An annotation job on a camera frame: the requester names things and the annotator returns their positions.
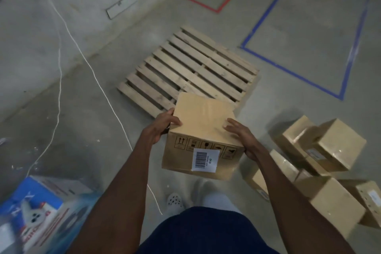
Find person's left forearm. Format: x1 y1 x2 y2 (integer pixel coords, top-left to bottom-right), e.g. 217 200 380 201
67 136 156 254

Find blue and white printed carton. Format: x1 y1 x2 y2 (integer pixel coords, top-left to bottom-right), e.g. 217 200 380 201
0 175 100 254

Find white wall cover plate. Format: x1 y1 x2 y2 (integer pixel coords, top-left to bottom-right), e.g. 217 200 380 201
106 0 138 20

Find person's left hand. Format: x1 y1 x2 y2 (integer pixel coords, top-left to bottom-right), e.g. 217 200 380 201
141 108 183 146

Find dark blue shorts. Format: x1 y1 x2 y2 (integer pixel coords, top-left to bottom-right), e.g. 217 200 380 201
138 206 281 254

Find white cable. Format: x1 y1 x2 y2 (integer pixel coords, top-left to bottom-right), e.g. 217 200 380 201
25 32 63 177
40 0 164 216

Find white clog shoe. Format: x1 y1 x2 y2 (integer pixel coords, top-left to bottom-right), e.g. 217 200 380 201
190 178 242 215
166 192 186 216

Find wooden pallet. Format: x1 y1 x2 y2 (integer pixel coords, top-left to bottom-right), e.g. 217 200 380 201
117 25 260 119

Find cardboard box with barcode label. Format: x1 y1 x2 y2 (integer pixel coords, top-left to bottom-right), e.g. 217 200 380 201
162 92 245 181

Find person's right forearm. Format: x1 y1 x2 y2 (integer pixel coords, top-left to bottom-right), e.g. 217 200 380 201
252 147 355 254

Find brown cardboard box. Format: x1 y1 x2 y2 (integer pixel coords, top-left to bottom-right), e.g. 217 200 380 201
294 171 366 239
299 118 367 173
242 149 300 201
271 115 317 159
339 179 381 229

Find person's right hand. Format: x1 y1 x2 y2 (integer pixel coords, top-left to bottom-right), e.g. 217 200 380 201
223 118 264 162

